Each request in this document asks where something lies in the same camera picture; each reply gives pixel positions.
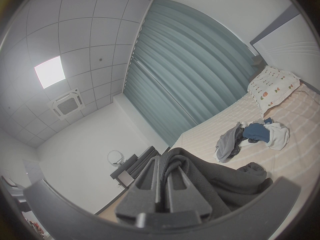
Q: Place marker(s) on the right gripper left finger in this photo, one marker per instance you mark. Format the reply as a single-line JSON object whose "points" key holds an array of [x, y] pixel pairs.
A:
{"points": [[133, 202]]}

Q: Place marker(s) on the bed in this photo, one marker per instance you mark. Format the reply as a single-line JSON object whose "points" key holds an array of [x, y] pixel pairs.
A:
{"points": [[287, 139]]}

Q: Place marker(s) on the ceiling air conditioner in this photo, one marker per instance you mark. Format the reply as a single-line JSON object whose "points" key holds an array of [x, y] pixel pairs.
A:
{"points": [[66, 104]]}

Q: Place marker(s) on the pile of clothes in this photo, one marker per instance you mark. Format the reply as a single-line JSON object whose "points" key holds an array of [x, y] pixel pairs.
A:
{"points": [[257, 132]]}

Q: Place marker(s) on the white printed pillow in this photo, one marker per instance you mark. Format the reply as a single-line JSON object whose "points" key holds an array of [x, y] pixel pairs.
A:
{"points": [[272, 89]]}

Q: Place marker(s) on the square ceiling light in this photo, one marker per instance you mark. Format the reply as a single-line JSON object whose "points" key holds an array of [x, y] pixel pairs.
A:
{"points": [[50, 71]]}

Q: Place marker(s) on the blue-green curtain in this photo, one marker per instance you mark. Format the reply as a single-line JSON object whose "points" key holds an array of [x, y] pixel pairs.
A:
{"points": [[195, 59], [155, 104]]}

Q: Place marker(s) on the black T-shirt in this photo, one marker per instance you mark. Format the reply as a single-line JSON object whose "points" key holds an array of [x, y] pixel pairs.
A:
{"points": [[212, 181]]}

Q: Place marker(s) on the grey bedside table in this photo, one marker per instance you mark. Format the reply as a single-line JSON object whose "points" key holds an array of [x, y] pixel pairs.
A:
{"points": [[256, 64]]}

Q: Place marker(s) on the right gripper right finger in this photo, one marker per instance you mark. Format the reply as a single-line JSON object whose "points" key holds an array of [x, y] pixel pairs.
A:
{"points": [[191, 204]]}

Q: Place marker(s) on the black chest of drawers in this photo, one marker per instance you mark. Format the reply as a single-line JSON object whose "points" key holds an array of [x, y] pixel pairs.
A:
{"points": [[140, 161]]}

